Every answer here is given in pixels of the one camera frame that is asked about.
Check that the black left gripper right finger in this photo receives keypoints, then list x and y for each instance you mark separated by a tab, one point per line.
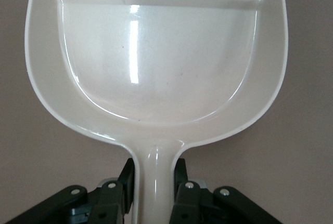
187	200

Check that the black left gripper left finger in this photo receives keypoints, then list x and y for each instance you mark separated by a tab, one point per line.
109	200

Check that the beige plastic dustpan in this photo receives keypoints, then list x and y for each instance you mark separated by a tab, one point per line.
156	65

